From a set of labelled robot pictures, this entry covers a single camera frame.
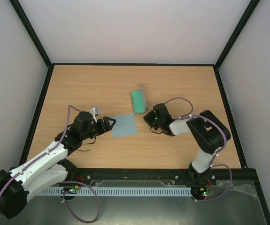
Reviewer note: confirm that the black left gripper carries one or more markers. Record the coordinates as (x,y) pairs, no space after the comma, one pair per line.
(107,127)

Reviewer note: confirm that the blue cleaning cloth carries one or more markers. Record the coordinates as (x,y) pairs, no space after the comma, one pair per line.
(125,125)

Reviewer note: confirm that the black enclosure frame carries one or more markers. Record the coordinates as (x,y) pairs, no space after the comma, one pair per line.
(16,5)

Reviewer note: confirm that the grey leather glasses case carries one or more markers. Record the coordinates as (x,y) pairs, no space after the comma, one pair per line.
(139,101)

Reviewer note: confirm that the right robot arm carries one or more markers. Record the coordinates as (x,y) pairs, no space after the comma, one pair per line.
(208,131)

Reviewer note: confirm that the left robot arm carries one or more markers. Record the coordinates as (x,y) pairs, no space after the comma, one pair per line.
(51,166)

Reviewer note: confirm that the light blue slotted cable duct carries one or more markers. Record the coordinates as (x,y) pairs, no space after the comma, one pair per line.
(133,191)

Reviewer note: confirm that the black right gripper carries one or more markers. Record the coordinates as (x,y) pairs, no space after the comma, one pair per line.
(149,119)

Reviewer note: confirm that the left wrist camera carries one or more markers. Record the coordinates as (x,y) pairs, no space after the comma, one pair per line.
(95,111)

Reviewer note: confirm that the metal front tray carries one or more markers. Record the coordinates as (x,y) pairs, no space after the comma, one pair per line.
(237,204)

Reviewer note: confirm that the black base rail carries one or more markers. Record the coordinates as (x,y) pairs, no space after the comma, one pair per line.
(185,177)

